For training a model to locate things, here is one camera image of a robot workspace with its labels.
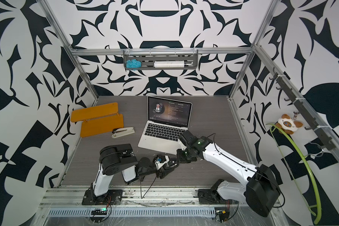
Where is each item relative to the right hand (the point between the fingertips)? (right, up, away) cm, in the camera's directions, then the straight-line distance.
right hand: (176, 158), depth 79 cm
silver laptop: (-5, +20, +20) cm, 29 cm away
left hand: (-4, -3, +8) cm, 9 cm away
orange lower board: (-52, +16, +22) cm, 59 cm away
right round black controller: (+23, -25, -8) cm, 35 cm away
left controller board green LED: (-39, -25, -6) cm, 47 cm away
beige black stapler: (-36, +12, +18) cm, 42 cm away
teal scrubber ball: (-27, +56, +12) cm, 63 cm away
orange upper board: (-45, +27, +17) cm, 55 cm away
